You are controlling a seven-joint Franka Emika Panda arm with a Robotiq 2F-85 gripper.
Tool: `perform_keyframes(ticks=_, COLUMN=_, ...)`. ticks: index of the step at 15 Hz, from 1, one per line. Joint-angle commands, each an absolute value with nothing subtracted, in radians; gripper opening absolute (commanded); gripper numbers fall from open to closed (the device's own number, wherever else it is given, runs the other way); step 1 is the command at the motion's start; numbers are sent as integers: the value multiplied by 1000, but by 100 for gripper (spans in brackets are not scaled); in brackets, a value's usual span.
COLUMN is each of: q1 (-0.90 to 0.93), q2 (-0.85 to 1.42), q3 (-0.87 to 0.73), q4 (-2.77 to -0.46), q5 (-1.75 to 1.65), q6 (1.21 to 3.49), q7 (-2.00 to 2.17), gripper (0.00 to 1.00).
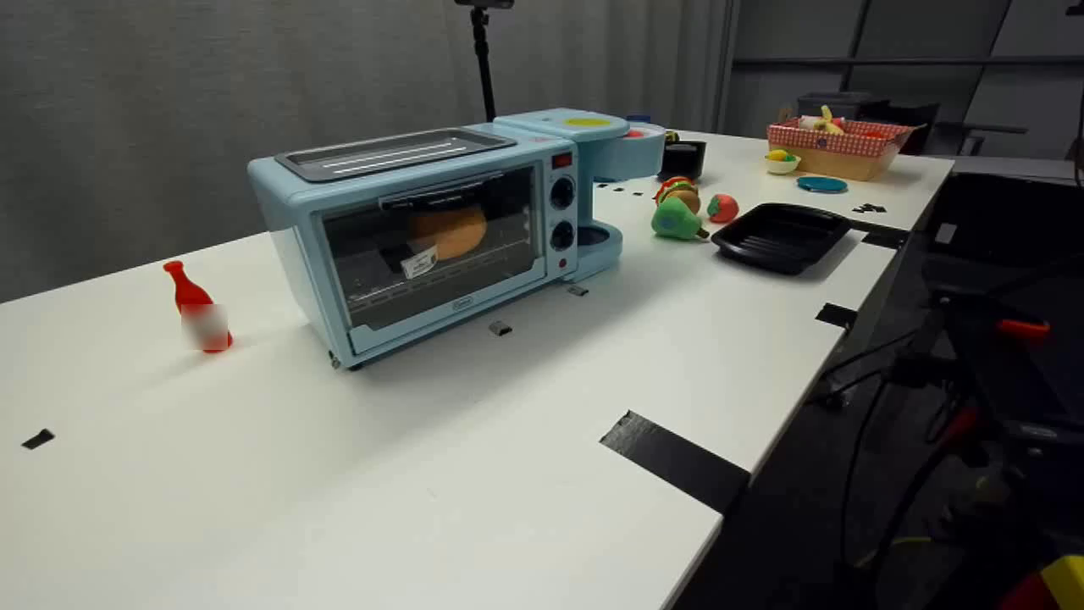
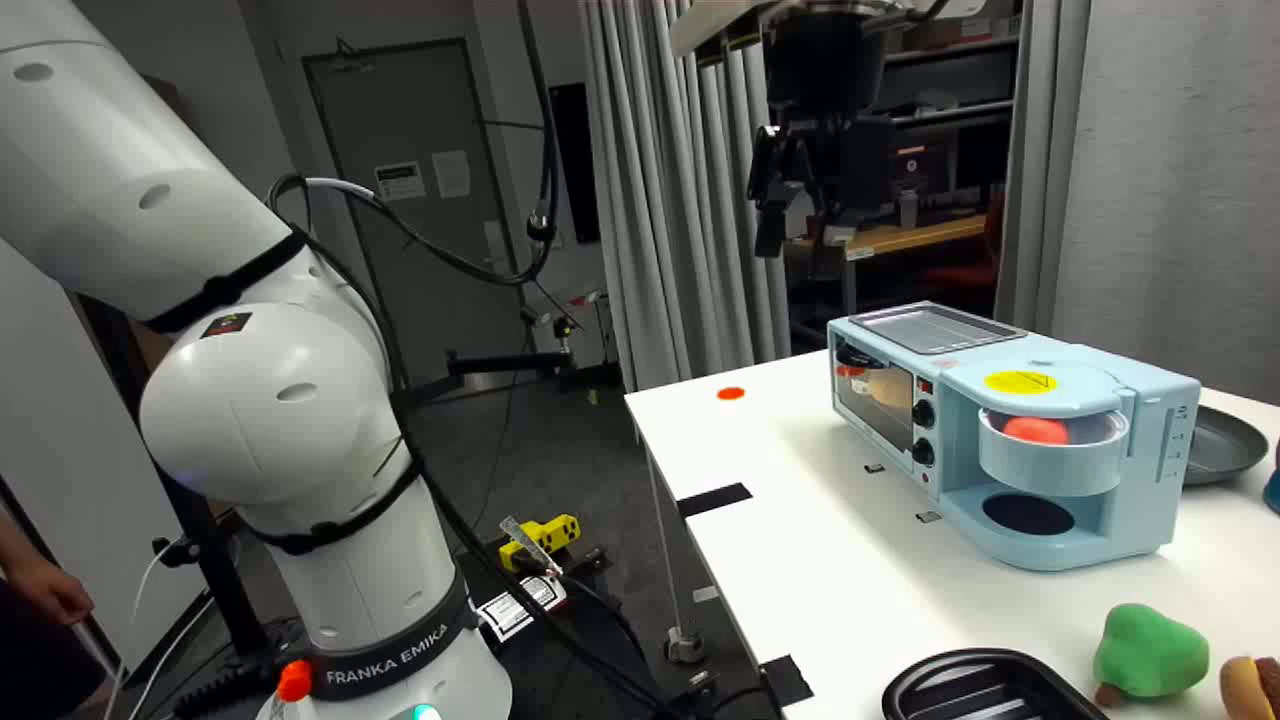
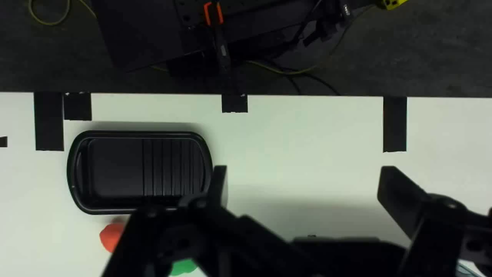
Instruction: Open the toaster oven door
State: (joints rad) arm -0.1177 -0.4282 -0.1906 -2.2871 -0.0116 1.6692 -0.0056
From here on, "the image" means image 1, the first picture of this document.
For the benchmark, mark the light blue toaster oven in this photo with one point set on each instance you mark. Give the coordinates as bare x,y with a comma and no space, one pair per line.
453,307

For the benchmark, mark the orange bread inside oven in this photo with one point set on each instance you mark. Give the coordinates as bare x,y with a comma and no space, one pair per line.
448,231

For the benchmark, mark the small black tape piece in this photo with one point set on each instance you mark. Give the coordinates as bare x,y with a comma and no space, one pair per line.
868,208
38,439
500,326

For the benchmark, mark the green pear toy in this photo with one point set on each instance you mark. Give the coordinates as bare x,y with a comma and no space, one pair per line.
676,222

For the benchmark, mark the hot dog toy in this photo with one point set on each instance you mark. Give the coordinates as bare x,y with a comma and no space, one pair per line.
680,187

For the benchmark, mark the large black tape strip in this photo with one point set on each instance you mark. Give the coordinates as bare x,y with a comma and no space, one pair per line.
674,458

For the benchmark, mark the black cup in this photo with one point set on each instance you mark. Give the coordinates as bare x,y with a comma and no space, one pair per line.
681,158

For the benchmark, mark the yellow green bowl toy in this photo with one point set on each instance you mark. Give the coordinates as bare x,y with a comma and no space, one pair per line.
782,161

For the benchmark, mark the pink basket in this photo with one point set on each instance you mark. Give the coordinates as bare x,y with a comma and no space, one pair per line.
841,158

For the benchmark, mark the yellow banana toy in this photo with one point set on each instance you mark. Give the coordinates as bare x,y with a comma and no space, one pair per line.
833,120

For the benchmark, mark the red sauce bottle toy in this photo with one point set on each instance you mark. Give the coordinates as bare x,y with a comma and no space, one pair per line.
197,311

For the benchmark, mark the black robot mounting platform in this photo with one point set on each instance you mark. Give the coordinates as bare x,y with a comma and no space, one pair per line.
903,477

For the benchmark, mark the yellow and red box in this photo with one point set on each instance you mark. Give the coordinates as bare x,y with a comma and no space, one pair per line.
1051,585

